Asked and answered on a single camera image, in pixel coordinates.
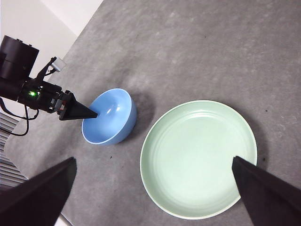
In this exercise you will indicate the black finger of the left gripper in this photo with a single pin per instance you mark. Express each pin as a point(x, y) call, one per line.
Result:
point(75, 110)

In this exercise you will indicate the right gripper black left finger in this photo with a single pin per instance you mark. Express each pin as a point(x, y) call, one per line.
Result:
point(35, 202)

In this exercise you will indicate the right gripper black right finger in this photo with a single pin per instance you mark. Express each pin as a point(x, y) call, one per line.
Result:
point(270, 200)

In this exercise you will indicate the blue ribbed bowl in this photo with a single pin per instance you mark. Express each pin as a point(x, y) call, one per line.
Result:
point(113, 133)

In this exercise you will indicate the green round plate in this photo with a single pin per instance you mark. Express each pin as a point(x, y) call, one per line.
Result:
point(188, 164)

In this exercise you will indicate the grey slatted panel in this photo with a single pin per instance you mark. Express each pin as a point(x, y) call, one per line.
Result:
point(7, 164)

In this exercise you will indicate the pale grey camera box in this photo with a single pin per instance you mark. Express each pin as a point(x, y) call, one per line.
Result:
point(58, 64)

